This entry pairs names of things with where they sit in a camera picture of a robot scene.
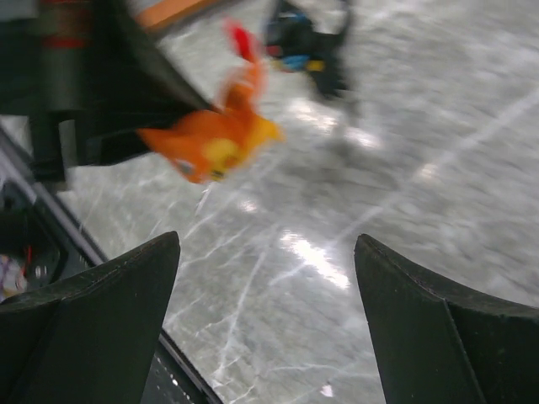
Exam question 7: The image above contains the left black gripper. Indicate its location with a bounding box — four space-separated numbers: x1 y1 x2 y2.
1 1 211 185

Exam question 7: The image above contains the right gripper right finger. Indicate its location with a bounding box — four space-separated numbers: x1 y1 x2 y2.
355 234 538 403

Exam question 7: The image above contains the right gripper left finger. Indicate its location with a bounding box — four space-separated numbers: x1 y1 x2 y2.
1 231 180 403

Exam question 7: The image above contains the orange dragon toy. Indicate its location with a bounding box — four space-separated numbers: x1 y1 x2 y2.
137 19 284 184

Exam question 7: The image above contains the black dragon toy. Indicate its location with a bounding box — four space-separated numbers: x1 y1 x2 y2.
263 1 354 99

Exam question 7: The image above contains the orange wooden acrylic shelf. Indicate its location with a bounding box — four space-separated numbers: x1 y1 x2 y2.
135 0 219 30

